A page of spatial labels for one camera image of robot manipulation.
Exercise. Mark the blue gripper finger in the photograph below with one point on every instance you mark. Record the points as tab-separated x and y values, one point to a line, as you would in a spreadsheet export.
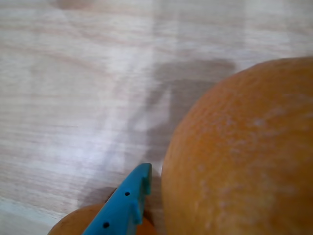
117	213

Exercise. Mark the orange with green stem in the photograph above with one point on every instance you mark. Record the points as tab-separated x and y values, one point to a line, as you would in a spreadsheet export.
239	151

